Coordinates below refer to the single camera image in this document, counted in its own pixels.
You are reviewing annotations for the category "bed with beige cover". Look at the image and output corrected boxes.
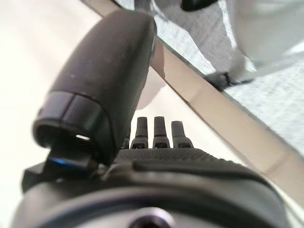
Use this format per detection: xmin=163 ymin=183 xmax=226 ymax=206
xmin=0 ymin=0 xmax=304 ymax=228

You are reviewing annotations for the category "grey area rug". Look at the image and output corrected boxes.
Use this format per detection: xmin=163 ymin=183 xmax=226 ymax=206
xmin=152 ymin=0 xmax=304 ymax=152

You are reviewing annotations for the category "silver left robot leg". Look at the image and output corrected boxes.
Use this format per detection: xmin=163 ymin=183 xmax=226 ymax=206
xmin=180 ymin=0 xmax=304 ymax=72

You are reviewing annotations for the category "beige bed frame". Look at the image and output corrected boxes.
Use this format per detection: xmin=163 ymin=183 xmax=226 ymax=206
xmin=147 ymin=35 xmax=304 ymax=205

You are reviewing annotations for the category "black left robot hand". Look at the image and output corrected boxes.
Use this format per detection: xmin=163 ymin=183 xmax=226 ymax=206
xmin=10 ymin=10 xmax=285 ymax=228

